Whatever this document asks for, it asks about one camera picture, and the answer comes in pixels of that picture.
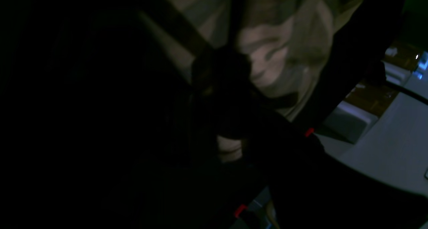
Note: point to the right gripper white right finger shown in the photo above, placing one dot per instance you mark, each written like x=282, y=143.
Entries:
x=291, y=163

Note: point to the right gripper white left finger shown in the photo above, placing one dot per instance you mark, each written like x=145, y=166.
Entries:
x=141, y=144

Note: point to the camouflage t-shirt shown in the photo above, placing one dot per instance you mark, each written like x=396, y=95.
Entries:
x=228, y=50

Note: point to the red blue clamp front right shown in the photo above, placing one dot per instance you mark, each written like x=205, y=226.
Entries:
x=242, y=207

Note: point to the black table cloth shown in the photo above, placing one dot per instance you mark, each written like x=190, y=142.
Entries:
x=44, y=168

